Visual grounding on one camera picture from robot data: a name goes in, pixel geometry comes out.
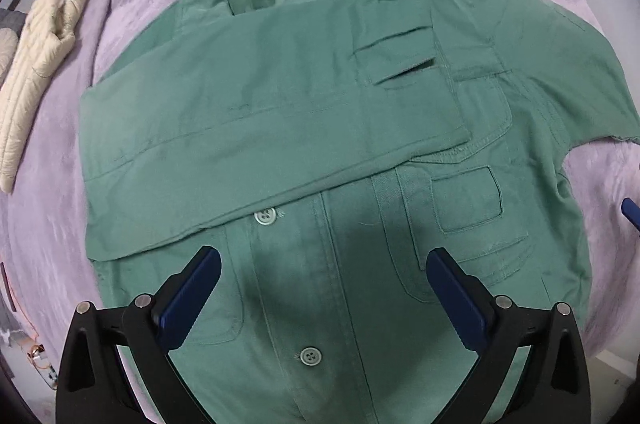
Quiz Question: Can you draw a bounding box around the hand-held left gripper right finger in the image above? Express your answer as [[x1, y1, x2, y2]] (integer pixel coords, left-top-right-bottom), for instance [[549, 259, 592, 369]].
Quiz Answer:
[[425, 247, 604, 424]]

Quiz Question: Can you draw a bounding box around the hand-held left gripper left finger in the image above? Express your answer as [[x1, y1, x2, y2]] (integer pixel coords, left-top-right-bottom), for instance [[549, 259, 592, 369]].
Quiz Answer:
[[55, 245, 222, 424]]

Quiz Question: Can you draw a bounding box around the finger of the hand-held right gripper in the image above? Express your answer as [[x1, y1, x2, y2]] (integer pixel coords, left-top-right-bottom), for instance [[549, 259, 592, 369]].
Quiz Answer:
[[620, 197, 640, 233]]

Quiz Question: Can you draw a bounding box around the green button jacket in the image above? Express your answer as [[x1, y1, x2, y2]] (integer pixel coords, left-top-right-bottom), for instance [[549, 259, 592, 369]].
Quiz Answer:
[[79, 0, 640, 424]]

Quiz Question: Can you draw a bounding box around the purple embossed blanket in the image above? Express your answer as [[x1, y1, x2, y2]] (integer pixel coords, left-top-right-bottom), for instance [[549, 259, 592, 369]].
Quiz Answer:
[[0, 0, 640, 424]]

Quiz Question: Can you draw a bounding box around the cream quilted puffer jacket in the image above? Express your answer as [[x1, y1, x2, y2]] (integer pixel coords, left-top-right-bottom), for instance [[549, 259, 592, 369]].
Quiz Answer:
[[0, 0, 90, 194]]

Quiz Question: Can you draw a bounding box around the grey pillow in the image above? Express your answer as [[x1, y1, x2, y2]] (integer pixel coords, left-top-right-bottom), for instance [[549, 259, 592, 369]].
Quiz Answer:
[[0, 7, 27, 78]]

